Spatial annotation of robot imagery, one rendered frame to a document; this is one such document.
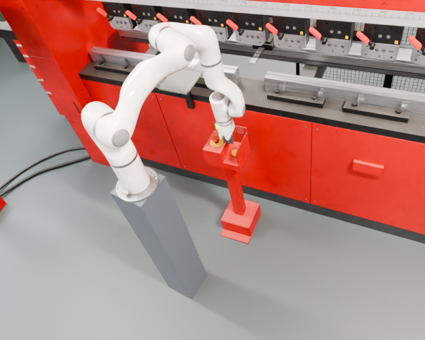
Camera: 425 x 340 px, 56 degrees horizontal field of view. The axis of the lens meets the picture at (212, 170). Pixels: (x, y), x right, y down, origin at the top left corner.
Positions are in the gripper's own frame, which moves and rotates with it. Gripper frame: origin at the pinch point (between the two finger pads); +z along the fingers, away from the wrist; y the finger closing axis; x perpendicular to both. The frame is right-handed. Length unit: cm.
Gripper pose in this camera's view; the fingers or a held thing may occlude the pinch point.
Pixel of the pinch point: (230, 139)
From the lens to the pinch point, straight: 205.3
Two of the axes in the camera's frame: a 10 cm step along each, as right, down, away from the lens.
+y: -3.9, 8.0, -4.7
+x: 9.0, 2.1, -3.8
